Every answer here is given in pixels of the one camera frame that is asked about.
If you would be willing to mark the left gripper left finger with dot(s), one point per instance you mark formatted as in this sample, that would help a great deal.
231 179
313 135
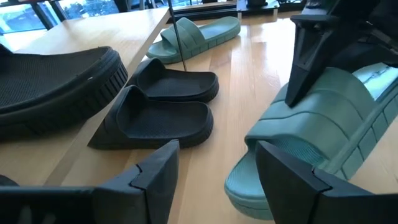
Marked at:
149 193

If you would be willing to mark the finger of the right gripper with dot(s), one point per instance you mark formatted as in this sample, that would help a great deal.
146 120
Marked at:
311 59

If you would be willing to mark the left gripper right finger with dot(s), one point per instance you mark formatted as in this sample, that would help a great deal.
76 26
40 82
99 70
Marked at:
298 193

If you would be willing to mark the green slide sandal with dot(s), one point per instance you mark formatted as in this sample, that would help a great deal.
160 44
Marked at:
311 124
217 29

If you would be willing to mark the black slide sandal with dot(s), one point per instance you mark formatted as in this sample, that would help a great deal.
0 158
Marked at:
46 77
161 121
6 182
174 84

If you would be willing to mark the window with black frame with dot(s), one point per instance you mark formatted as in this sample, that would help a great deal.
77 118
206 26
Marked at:
18 18

